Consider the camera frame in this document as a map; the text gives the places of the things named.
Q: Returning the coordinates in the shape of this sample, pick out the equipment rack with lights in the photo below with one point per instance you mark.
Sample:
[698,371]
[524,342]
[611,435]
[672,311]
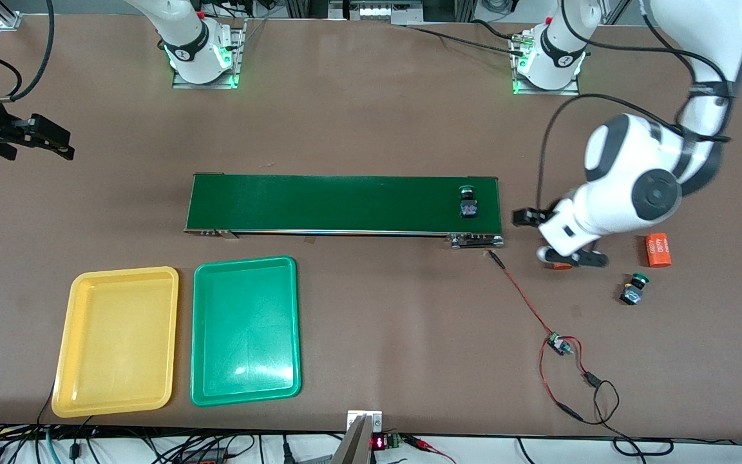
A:
[377,11]

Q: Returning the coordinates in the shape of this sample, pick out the aluminium frame profile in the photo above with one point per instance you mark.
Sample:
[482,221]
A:
[5,16]

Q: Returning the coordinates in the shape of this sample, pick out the small speed controller board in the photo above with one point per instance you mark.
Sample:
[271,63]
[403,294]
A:
[558,345]

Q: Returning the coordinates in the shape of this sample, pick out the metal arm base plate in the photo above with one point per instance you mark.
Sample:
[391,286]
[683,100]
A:
[238,64]
[545,92]

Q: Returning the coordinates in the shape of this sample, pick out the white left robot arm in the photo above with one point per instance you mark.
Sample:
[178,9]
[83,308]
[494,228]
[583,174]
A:
[628,174]

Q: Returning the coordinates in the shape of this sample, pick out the red clip lead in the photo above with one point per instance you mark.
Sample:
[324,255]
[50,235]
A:
[419,442]

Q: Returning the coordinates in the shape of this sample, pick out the green push button switch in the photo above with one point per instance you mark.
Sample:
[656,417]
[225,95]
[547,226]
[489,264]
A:
[632,292]
[469,207]

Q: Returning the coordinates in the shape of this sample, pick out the brown tape patch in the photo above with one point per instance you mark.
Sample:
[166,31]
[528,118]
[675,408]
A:
[312,241]

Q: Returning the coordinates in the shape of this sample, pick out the orange cylinder white print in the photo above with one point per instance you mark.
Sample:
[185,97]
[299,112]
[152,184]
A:
[561,265]
[657,250]

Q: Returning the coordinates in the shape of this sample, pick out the green conveyor belt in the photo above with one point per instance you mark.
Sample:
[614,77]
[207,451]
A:
[319,203]

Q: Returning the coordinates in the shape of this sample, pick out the red digit display module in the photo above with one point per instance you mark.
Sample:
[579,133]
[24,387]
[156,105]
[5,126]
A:
[379,443]

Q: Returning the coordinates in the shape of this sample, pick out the green plastic tray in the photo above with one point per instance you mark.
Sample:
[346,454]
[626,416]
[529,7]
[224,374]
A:
[248,367]

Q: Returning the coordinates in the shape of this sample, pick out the yellow plastic tray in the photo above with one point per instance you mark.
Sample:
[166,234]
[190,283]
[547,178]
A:
[113,361]

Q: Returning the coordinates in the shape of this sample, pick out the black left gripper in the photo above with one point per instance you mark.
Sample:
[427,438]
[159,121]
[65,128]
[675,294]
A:
[528,217]

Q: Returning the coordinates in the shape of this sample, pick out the grey metal camera bracket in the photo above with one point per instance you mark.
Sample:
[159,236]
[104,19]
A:
[361,444]

